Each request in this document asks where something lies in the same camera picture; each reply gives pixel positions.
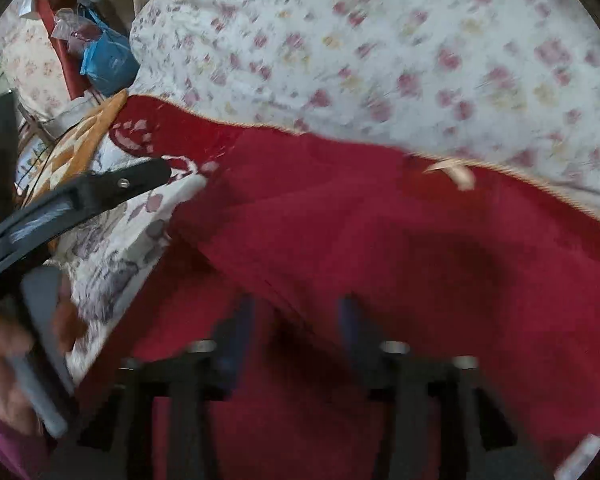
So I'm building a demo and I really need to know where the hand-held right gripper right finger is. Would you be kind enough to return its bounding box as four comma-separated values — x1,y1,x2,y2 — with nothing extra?
340,296,546,480

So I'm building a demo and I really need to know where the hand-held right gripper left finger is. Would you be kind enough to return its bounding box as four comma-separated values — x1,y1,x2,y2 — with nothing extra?
77,292,258,480

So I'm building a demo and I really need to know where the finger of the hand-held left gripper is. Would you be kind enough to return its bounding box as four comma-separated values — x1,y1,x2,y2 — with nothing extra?
0,157,173,306

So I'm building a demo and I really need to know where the red knit garment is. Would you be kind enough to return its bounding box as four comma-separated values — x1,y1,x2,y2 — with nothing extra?
75,130,600,480

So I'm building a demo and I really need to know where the person's left forearm purple sleeve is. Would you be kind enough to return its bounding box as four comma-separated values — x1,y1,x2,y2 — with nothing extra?
0,380,48,480

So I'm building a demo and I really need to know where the person's left hand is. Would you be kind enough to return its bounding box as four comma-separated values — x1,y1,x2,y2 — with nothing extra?
0,310,46,436

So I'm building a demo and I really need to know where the red white floral plush blanket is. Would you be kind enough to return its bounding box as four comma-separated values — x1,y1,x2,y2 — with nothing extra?
17,91,600,480

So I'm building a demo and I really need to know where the orange checkered cushion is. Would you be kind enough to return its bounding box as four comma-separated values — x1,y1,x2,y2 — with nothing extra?
27,89,129,203

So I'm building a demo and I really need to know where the red wooden furniture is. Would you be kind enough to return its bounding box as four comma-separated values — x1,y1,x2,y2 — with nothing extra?
34,0,90,102

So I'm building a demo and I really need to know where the blue plastic bag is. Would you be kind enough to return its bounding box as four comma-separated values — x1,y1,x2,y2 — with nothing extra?
79,7,142,97

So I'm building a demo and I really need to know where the pale floral sheet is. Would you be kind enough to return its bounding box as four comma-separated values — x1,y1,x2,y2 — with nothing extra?
0,19,75,122

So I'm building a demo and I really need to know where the clear plastic bag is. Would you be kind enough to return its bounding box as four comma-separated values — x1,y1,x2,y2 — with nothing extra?
50,7,104,55

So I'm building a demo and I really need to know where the white floral duvet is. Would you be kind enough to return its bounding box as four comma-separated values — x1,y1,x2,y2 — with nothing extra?
129,0,600,223

